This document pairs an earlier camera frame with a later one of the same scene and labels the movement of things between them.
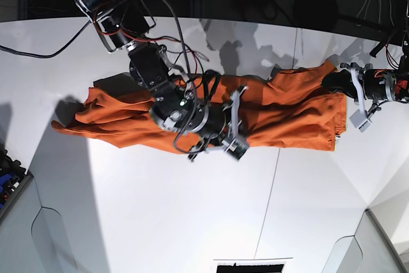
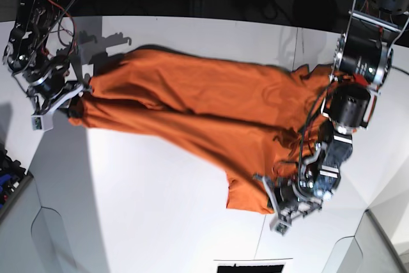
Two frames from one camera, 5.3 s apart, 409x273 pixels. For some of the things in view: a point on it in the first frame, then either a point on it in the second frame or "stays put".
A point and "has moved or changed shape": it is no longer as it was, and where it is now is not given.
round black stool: (315, 9) stays put
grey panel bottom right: (370, 250) stays put
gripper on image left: (225, 125) to (47, 96)
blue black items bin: (13, 181) stays put
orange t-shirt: (301, 106) has moved or changed shape
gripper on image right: (378, 84) to (289, 204)
